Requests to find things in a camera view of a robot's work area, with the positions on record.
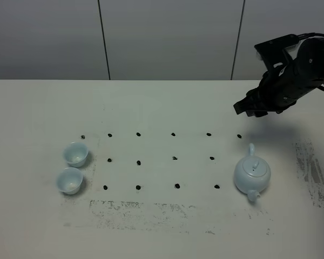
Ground light blue porcelain teapot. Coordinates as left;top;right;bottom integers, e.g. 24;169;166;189
233;143;271;203

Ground far light blue teacup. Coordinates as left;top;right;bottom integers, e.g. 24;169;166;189
63;142;89;168

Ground near light blue teacup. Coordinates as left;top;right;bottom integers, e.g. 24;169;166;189
56;167;83;195

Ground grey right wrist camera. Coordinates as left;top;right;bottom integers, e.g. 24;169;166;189
254;34;300;71

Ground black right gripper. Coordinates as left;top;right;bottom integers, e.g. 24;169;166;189
233;58;324;118

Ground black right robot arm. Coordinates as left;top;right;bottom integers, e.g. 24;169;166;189
234;33;324;118

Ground light blue teacup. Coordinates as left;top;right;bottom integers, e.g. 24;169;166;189
56;167;83;195
63;142;89;168

